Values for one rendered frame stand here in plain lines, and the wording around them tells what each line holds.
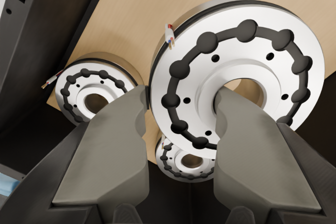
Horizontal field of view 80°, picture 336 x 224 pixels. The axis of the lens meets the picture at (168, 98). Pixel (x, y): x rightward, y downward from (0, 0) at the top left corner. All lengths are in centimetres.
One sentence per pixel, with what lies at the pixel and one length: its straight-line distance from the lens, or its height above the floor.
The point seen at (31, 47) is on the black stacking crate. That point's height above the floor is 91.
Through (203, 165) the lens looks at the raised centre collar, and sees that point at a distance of 29.
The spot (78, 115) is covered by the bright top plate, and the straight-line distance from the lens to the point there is 27.
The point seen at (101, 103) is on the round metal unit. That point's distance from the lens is 28.
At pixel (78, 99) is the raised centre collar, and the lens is 25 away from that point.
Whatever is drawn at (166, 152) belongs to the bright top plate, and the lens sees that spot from 29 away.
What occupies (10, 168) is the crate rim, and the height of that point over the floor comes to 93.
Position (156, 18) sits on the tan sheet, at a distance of 24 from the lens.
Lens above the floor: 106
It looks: 60 degrees down
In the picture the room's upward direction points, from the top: 174 degrees counter-clockwise
